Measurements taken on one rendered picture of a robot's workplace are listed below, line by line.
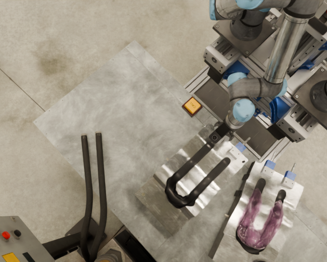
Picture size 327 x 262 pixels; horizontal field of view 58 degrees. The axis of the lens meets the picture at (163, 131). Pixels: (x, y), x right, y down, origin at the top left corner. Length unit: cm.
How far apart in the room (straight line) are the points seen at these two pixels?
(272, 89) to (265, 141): 110
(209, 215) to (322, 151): 142
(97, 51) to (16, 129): 90
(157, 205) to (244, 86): 66
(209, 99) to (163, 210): 110
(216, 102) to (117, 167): 105
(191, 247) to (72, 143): 76
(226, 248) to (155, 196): 38
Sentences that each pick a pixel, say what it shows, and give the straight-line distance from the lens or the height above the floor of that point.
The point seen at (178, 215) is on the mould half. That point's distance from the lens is 142.
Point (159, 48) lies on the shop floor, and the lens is 264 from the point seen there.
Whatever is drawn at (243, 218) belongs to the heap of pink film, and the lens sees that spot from 144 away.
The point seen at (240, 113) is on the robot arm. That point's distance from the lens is 111.
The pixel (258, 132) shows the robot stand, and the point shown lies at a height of 21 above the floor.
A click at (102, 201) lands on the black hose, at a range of 138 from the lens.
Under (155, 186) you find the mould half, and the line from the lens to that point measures 142.
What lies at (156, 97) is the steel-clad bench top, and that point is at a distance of 158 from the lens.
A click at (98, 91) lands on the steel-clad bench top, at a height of 80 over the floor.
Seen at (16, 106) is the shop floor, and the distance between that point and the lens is 264.
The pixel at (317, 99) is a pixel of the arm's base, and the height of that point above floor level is 108.
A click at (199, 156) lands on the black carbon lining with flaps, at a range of 144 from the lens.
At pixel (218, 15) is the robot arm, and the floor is 121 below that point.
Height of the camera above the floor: 228
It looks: 75 degrees down
